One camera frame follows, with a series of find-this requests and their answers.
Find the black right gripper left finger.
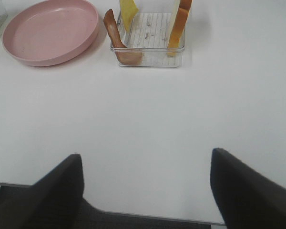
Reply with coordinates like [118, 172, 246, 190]
[0, 154, 84, 229]

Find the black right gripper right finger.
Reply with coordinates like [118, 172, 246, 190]
[210, 148, 286, 229]

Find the yellow cheese slice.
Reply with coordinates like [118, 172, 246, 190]
[120, 0, 139, 32]

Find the clear right plastic container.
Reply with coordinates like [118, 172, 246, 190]
[110, 12, 185, 68]

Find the pink round plate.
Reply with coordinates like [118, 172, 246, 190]
[2, 0, 100, 67]

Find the bacon strip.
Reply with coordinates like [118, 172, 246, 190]
[103, 9, 143, 66]

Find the right bread slice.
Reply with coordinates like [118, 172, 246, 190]
[167, 0, 192, 57]

